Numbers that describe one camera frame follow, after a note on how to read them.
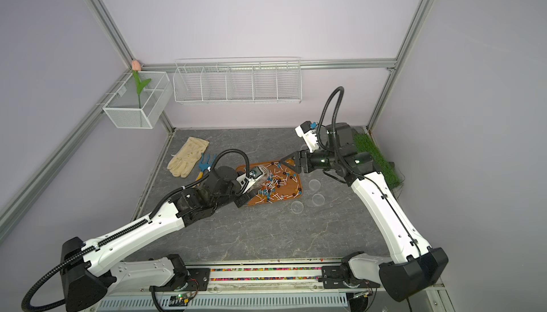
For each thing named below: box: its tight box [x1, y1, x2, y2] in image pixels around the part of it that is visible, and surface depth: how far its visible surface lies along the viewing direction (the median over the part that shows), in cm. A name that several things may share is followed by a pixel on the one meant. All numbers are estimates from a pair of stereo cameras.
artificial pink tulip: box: [131, 59, 152, 109], surface depth 92 cm
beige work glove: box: [166, 136, 210, 179], surface depth 110 cm
